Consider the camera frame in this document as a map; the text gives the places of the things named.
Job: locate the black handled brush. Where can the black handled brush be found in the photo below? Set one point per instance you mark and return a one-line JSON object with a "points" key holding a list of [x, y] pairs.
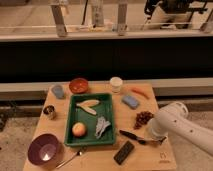
{"points": [[141, 140]]}

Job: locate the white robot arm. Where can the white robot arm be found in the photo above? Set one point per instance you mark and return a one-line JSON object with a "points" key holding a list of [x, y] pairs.
{"points": [[173, 118]]}

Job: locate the red bowl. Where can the red bowl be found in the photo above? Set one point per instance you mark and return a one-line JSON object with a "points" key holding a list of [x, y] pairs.
{"points": [[78, 85]]}

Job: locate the purple bowl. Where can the purple bowl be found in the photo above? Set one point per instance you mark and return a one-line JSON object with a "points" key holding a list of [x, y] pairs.
{"points": [[43, 149]]}

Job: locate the white paper cup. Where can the white paper cup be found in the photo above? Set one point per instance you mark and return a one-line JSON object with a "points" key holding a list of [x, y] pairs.
{"points": [[116, 84]]}

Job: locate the blue sponge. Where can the blue sponge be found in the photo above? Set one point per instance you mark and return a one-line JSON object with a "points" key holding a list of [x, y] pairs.
{"points": [[130, 101]]}

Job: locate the banana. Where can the banana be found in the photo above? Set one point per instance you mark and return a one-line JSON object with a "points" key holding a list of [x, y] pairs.
{"points": [[88, 105]]}

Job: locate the orange carrot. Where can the orange carrot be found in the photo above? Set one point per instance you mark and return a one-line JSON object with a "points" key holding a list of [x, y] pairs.
{"points": [[138, 91]]}

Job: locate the grey crumpled cloth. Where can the grey crumpled cloth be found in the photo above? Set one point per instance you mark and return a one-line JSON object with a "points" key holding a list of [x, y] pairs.
{"points": [[101, 125]]}

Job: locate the green plastic tray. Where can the green plastic tray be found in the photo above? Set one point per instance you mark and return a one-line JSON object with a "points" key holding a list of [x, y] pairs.
{"points": [[77, 114]]}

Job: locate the wooden table board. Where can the wooden table board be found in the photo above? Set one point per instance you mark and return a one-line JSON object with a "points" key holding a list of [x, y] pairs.
{"points": [[100, 157]]}

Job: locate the bunch of dark grapes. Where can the bunch of dark grapes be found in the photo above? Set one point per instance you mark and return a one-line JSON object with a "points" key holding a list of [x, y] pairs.
{"points": [[142, 118]]}

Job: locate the blue-grey cup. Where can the blue-grey cup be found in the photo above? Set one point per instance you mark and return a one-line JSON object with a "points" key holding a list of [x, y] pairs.
{"points": [[57, 90]]}

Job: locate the apple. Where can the apple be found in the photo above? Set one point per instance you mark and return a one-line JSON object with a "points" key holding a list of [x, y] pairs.
{"points": [[79, 129]]}

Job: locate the small metal cup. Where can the small metal cup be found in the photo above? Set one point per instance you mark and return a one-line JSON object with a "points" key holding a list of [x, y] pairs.
{"points": [[49, 111]]}

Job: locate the black rectangular block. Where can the black rectangular block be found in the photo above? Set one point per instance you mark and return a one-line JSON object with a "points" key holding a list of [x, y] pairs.
{"points": [[123, 153]]}

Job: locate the metal spoon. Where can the metal spoon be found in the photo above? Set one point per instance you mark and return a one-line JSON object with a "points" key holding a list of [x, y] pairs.
{"points": [[78, 153]]}

